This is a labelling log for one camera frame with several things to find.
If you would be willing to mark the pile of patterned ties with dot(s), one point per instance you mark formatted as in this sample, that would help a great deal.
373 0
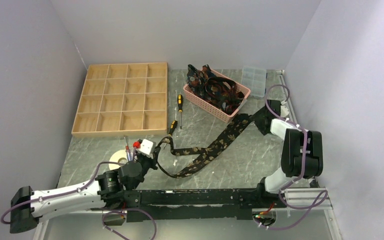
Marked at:
221 92

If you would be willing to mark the black yellow screwdriver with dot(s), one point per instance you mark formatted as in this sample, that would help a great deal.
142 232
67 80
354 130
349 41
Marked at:
172 128
180 107

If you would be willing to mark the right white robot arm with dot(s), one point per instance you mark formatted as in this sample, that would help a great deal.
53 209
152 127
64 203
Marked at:
302 151

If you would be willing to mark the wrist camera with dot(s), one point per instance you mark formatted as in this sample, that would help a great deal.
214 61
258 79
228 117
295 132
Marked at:
284 111
144 146

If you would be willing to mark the black gold patterned tie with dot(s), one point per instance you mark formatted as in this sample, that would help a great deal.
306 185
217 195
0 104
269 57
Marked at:
205 155

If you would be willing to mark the blue red small screwdriver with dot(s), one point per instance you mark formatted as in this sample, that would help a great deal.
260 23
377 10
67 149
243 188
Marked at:
127 149

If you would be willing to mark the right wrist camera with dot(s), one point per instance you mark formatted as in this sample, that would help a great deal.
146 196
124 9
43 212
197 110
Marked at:
284 111

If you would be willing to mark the pink plastic basket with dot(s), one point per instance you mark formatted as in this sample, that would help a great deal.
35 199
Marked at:
212 109

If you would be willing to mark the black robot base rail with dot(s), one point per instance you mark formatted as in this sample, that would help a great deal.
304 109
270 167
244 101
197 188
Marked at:
184 204

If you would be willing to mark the white tape roll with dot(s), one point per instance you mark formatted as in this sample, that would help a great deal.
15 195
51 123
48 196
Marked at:
118 159

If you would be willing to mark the clear plastic organizer box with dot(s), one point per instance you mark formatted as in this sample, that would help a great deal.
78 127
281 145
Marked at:
255 79

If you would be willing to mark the wooden compartment tray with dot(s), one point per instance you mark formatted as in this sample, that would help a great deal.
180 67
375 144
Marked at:
123 99

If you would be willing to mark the lower black yellow screwdriver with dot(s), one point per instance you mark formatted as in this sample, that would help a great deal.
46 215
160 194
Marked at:
172 128

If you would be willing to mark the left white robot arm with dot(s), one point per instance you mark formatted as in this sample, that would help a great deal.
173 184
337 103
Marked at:
112 190

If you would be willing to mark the upper black yellow screwdriver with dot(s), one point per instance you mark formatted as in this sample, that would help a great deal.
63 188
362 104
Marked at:
180 107

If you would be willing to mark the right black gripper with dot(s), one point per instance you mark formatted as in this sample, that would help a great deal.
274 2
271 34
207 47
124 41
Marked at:
256 120

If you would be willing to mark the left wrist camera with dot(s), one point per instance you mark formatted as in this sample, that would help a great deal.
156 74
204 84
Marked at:
144 146

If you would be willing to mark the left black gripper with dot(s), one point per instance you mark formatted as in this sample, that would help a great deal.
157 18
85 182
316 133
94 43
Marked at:
153 161

